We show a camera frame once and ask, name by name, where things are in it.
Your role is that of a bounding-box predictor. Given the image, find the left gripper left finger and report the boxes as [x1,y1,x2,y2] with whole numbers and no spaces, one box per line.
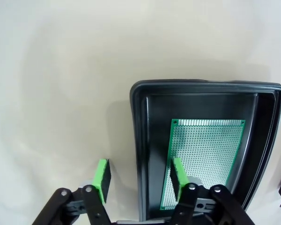
[32,158,113,225]

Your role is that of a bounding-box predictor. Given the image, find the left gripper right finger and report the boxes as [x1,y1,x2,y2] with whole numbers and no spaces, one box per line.
[169,157,256,225]

